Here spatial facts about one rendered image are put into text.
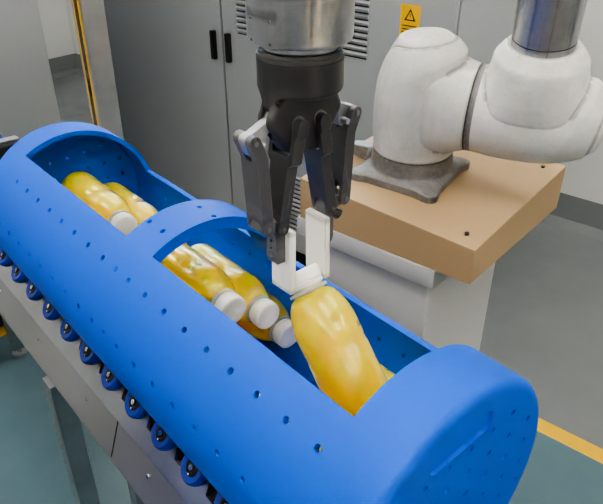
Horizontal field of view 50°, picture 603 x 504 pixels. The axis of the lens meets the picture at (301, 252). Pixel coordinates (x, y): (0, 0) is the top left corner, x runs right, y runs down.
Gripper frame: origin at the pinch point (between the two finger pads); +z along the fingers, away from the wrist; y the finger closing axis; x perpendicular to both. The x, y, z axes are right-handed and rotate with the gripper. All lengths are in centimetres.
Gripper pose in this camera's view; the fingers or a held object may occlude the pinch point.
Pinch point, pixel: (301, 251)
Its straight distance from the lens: 64.9
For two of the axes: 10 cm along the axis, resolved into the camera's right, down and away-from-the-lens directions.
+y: -7.6, 3.4, -5.6
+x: 6.5, 3.9, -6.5
